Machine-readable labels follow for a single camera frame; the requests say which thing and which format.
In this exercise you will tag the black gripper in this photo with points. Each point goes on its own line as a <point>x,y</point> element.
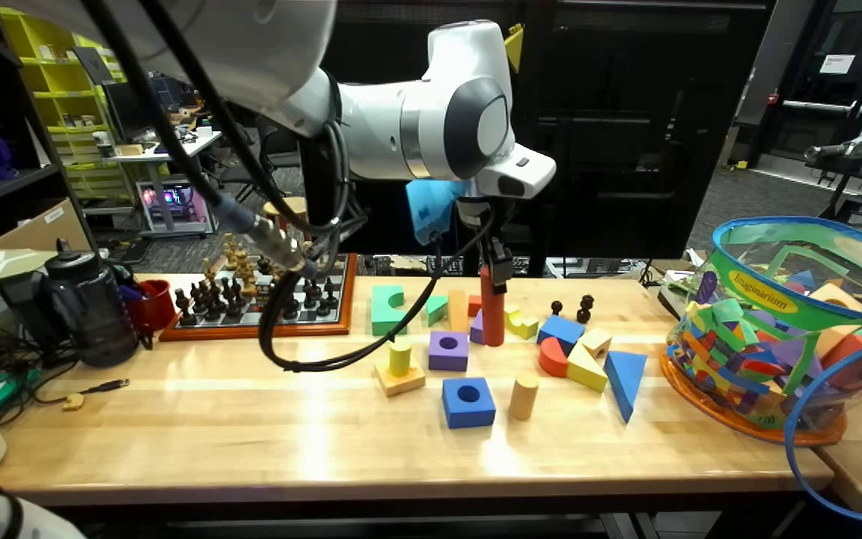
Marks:
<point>480,236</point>

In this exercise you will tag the tall red cylinder block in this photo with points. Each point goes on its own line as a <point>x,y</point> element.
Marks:
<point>492,322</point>

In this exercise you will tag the yellow wooden cylinder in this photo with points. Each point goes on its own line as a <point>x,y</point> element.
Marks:
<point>399,358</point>

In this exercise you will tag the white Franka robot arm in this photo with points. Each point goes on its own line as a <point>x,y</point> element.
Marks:
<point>402,108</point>

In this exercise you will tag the red rectangular foam block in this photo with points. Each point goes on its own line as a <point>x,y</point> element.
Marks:
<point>474,303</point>

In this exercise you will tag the orange rectangular foam block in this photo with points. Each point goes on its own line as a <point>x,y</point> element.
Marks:
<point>459,312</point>

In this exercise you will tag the small yellow arch block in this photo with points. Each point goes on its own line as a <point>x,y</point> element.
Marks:
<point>522,325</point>

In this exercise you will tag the small purple rectangular block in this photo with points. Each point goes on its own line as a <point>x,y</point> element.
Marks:
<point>478,327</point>

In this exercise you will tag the green triangle foam block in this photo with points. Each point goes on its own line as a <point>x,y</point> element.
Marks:
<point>435,309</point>

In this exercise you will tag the blue cube foam block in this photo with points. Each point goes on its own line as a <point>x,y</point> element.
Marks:
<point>560,333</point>

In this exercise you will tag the red semicircle foam block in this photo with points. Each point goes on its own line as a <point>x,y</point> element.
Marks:
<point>553,360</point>

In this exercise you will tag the purple square block with hole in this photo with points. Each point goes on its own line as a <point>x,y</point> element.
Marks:
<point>438,360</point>

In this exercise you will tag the small tan triangle block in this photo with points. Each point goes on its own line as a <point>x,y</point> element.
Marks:
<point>598,342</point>

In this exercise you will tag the green arch foam block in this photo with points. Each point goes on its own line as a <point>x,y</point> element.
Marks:
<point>385,318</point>

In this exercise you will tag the short tan cylinder block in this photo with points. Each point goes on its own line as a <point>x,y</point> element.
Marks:
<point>525,403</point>

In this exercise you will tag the yellow wedge foam block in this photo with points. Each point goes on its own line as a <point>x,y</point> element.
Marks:
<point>587,372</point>

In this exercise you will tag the blue square block with hole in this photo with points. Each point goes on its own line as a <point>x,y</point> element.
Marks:
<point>457,411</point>

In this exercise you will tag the orange-yellow square block with hole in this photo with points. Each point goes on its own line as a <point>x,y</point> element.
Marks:
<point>399,384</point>

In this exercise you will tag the blue triangular foam block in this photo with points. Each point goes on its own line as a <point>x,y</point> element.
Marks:
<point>628,384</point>

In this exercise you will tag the small black chess pawn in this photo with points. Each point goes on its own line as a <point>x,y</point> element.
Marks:
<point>554,309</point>

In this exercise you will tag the tall black chess piece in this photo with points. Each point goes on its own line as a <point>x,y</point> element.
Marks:
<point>584,309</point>

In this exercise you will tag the black cabinet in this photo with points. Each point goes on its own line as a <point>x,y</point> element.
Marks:
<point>629,150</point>

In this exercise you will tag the yellow hanging tag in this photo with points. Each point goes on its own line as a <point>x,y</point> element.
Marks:
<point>517,47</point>

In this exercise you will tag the clear plastic toy bin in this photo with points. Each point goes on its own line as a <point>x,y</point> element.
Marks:
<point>749,330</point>

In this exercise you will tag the small pink-lit display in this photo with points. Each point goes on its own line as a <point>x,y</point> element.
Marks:
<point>170,209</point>

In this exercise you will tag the red cup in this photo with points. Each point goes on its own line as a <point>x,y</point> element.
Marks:
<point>158,306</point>

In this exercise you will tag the blue-rimmed clear plastic cover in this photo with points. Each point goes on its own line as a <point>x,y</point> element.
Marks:
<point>795,454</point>

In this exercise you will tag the grey background chair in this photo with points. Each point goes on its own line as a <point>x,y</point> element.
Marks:
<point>860,159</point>

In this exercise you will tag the white paper sign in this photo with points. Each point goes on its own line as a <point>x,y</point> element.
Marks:
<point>837,65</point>

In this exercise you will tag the dark translucent water bottle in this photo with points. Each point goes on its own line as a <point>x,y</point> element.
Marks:
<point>91,309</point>

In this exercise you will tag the brown cardboard box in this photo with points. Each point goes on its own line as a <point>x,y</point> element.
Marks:
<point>46,231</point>

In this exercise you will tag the yellow storage bin shelf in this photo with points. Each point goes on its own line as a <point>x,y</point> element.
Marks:
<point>62,78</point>

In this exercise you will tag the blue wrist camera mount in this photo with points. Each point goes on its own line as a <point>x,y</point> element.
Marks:
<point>432,206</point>

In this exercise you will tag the black table frame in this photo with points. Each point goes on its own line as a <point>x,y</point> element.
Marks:
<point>351,526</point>

